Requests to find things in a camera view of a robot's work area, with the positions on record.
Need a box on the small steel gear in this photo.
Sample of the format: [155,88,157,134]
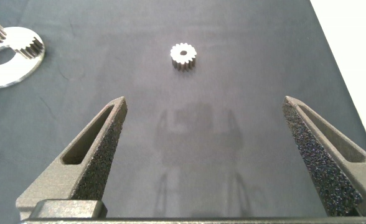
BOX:
[170,42,198,72]
[4,29,45,60]

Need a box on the round white plate with pins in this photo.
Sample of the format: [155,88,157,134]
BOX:
[0,26,46,90]

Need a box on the dark mat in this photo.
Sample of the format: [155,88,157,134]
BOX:
[0,0,366,218]

